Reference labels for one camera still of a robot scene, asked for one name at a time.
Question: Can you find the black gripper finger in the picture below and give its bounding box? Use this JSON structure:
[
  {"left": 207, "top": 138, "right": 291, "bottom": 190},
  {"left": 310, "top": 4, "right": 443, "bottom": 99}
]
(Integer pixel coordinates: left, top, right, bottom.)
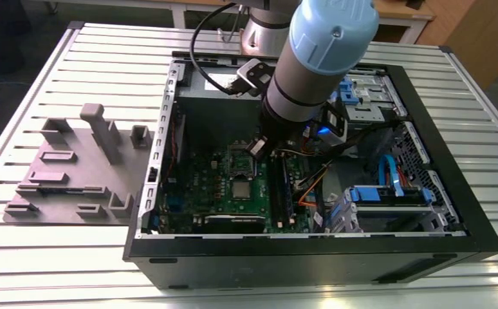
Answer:
[{"left": 247, "top": 136, "right": 272, "bottom": 161}]

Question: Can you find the silver CPU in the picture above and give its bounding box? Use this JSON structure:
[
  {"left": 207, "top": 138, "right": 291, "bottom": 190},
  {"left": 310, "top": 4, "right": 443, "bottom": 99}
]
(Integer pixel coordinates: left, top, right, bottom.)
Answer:
[{"left": 232, "top": 181, "right": 253, "bottom": 198}]

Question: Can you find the CPU socket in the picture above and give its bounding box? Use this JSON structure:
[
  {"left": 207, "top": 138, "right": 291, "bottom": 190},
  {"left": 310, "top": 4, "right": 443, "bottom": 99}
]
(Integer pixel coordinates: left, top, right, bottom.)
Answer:
[{"left": 229, "top": 178, "right": 261, "bottom": 203}]

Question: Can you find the metal socket cover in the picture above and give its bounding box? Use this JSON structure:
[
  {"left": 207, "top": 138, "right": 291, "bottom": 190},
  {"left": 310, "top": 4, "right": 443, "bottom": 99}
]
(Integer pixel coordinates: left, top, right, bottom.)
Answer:
[{"left": 227, "top": 144, "right": 256, "bottom": 178}]

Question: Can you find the grey power supply unit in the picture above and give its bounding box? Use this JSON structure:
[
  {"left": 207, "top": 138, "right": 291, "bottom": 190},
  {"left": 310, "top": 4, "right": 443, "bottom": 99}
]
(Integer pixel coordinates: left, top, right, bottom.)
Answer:
[{"left": 173, "top": 66, "right": 271, "bottom": 153}]

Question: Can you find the black RAM slot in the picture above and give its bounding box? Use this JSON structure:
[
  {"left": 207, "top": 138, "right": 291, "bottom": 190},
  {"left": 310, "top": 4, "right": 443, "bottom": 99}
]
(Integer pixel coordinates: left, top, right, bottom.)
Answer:
[{"left": 276, "top": 152, "right": 298, "bottom": 226}]

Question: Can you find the blue plastic drive latch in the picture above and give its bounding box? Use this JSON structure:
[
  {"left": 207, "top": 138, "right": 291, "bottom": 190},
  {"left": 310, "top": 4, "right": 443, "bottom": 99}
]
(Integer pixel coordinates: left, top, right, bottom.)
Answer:
[{"left": 338, "top": 77, "right": 360, "bottom": 106}]

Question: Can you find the green motherboard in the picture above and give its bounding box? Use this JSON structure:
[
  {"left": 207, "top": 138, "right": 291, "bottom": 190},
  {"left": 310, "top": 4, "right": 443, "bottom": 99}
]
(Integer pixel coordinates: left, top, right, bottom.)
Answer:
[{"left": 157, "top": 146, "right": 315, "bottom": 235}]

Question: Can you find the metal optical drive cage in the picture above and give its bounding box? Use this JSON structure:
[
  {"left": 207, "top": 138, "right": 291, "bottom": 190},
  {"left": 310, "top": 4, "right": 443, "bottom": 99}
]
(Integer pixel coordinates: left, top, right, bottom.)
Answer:
[{"left": 338, "top": 66, "right": 407, "bottom": 138}]

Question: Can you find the graphics card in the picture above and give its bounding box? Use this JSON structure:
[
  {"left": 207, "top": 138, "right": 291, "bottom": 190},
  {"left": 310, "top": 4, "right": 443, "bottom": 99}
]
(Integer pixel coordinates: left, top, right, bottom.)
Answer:
[{"left": 189, "top": 213, "right": 268, "bottom": 235}]

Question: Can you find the blue expansion slot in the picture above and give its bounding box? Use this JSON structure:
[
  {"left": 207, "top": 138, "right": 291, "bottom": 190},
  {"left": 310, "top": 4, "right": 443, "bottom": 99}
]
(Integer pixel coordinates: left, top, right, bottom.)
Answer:
[{"left": 167, "top": 194, "right": 185, "bottom": 215}]

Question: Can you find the hard disk in blue carrier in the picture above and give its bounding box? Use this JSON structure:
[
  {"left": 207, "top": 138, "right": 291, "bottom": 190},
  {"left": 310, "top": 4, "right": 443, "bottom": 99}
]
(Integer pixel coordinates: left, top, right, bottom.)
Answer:
[{"left": 346, "top": 186, "right": 434, "bottom": 207}]

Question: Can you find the metal disk bay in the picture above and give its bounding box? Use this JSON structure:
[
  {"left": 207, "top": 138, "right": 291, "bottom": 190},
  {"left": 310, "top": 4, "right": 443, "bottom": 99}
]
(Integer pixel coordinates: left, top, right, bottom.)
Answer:
[{"left": 323, "top": 185, "right": 467, "bottom": 234}]

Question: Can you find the black PC case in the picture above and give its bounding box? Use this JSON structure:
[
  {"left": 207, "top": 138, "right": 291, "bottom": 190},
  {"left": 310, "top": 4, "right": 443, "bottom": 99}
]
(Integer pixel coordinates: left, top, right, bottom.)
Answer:
[{"left": 121, "top": 50, "right": 498, "bottom": 290}]

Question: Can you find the grey parts rack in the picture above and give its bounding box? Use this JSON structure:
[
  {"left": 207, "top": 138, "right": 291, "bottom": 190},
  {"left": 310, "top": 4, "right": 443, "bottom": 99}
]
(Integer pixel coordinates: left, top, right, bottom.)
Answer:
[{"left": 1, "top": 102, "right": 155, "bottom": 225}]

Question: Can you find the RAM stick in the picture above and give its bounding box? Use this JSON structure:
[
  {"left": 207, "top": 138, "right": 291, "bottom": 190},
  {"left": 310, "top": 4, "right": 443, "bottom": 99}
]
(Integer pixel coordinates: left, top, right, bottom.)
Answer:
[{"left": 37, "top": 187, "right": 88, "bottom": 196}]

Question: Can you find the wooden cabinet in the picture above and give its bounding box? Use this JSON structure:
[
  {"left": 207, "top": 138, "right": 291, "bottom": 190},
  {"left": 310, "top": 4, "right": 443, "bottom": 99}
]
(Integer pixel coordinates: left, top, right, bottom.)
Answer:
[{"left": 415, "top": 0, "right": 498, "bottom": 93}]

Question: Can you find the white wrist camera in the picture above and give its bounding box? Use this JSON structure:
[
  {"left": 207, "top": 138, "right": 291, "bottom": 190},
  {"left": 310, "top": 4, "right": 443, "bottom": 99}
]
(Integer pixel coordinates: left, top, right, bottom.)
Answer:
[{"left": 316, "top": 105, "right": 350, "bottom": 147}]

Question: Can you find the orange wire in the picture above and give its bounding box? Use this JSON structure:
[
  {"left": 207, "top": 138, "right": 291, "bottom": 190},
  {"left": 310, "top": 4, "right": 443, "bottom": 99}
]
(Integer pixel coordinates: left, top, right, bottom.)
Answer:
[{"left": 296, "top": 189, "right": 322, "bottom": 209}]

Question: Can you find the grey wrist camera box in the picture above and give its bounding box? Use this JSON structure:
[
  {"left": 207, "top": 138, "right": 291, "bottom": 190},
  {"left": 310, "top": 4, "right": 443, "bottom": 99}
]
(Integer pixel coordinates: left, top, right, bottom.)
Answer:
[{"left": 235, "top": 59, "right": 276, "bottom": 95}]

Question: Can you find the black sleeved cable bundle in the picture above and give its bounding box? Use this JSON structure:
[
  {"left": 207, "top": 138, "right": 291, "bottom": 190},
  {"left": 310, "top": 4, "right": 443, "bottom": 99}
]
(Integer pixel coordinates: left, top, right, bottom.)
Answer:
[{"left": 295, "top": 119, "right": 407, "bottom": 191}]

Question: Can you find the blue data wire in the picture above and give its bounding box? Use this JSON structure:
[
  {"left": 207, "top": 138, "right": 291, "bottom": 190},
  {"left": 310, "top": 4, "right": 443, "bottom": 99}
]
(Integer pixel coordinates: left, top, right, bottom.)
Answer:
[{"left": 376, "top": 153, "right": 406, "bottom": 198}]

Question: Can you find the thick black cable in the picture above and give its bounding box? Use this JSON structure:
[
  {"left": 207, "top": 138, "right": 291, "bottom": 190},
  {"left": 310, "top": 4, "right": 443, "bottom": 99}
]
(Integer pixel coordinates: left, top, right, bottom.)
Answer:
[{"left": 188, "top": 1, "right": 244, "bottom": 97}]

